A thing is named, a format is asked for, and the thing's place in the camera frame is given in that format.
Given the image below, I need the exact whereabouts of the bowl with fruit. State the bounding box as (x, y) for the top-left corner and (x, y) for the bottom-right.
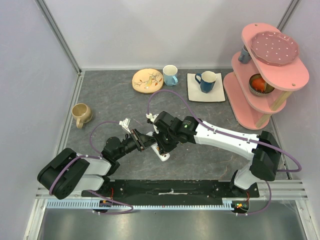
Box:
(249, 73), (275, 97)

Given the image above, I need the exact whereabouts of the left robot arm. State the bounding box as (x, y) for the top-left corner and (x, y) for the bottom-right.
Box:
(37, 129), (156, 200)

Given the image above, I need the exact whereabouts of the white remote control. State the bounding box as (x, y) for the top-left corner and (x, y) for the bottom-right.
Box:
(150, 143), (170, 162)

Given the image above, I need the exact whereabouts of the dark blue mug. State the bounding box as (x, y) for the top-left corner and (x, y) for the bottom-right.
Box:
(194, 71), (217, 94)

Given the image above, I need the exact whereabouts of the grey blue cup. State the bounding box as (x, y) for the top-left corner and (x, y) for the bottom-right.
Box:
(238, 45), (252, 64)

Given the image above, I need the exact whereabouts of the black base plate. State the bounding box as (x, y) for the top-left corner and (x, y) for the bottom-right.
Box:
(96, 179), (260, 206)

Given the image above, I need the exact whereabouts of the beige ceramic mug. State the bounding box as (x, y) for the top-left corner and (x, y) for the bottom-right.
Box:
(71, 103), (93, 129)

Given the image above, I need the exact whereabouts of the light blue mug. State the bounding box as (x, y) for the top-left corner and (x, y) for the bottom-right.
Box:
(162, 65), (178, 87)

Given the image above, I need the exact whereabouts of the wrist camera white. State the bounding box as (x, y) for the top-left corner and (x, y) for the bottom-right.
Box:
(119, 118), (131, 134)
(146, 113), (159, 134)

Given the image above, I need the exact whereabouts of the white square plate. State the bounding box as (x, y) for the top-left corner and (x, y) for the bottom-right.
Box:
(187, 73), (226, 103)

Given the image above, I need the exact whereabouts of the pink dotted plate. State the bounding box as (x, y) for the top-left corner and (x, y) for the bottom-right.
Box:
(250, 31), (300, 67)

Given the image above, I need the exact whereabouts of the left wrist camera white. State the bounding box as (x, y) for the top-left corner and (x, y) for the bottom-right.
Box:
(119, 118), (131, 134)

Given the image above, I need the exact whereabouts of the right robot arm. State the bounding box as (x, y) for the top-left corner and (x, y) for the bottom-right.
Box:
(146, 111), (281, 197)

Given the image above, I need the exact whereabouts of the yellow floral plate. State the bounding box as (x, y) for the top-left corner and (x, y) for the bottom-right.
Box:
(132, 68), (164, 94)

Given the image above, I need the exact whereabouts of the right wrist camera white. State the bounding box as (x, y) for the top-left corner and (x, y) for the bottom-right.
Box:
(146, 113), (159, 134)

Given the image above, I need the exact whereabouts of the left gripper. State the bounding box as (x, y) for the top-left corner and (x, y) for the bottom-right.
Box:
(114, 127), (156, 160)

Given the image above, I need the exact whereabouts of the white slotted cable duct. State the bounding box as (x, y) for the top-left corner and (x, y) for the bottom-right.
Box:
(46, 199), (240, 211)

